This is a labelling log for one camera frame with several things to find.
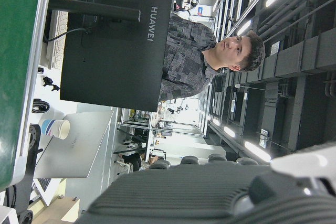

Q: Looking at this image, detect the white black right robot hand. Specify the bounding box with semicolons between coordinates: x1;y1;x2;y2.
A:
76;140;336;224

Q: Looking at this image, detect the silver laptop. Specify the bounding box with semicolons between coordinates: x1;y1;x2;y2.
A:
33;110;115;180

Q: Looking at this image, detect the person in grey shirt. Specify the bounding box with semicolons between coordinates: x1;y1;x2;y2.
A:
159;15;266;102

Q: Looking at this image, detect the striped paper cup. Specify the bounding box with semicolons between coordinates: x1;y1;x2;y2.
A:
38;119;71;140

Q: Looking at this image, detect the black Huawei monitor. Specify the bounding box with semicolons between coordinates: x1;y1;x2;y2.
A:
48;0;176;113

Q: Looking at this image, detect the black clamp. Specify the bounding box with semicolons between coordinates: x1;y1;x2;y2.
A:
42;76;61;92

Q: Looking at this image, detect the white keyboard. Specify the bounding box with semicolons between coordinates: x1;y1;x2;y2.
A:
47;0;77;70

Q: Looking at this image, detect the green conveyor belt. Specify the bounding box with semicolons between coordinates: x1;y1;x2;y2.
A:
0;0;55;192

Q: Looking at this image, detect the black metal bracket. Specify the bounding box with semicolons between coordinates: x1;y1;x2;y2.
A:
15;123;44;216

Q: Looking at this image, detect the coiled black cable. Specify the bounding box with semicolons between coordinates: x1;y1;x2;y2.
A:
32;98;50;114

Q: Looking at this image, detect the black monitor cable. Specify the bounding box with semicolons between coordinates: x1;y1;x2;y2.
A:
43;26;91;44

